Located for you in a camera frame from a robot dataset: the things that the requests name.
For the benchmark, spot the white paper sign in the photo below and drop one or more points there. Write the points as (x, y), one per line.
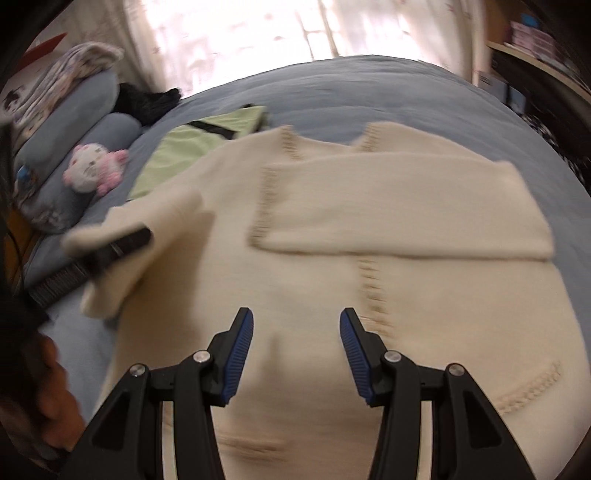
(486, 79)

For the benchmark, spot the wooden shelf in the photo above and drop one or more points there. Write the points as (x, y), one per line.
(549, 74)

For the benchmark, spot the person's left hand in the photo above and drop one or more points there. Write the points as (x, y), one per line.
(53, 397)

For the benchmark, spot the white floral curtain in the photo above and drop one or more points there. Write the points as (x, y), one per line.
(258, 37)

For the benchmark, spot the cream knitted sweater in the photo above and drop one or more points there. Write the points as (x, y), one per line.
(314, 212)

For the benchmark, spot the black white wall sticker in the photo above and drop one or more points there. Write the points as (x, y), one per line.
(9, 98)

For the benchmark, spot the black white patterned cloth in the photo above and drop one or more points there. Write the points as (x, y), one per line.
(568, 147)

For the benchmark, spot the light green garment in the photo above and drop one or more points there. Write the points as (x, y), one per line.
(184, 152)

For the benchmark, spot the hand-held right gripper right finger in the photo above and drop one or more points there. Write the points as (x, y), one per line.
(353, 355)

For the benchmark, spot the patterned folded blanket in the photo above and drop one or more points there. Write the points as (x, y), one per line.
(60, 78)

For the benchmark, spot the wooden headboard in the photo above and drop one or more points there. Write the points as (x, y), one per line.
(21, 244)

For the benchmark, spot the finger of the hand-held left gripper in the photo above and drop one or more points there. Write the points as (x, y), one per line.
(122, 247)

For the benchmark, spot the red wall hanging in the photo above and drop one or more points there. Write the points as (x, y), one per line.
(44, 48)

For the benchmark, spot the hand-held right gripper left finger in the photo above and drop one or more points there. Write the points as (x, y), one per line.
(240, 350)

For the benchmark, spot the blue bed blanket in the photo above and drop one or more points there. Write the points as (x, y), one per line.
(392, 87)

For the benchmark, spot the pink white plush toy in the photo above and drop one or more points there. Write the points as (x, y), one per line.
(92, 168)

